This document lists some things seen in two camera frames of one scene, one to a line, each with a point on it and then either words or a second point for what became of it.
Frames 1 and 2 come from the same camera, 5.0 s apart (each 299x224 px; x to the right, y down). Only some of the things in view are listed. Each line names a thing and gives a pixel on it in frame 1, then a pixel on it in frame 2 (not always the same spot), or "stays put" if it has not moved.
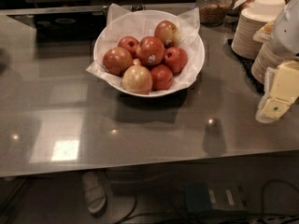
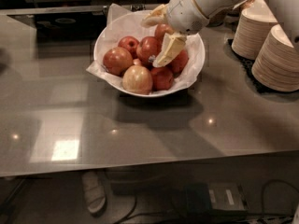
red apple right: (177, 59) stays put
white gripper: (287, 32) → (183, 12)
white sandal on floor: (95, 194) stays put
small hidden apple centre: (136, 62) stays put
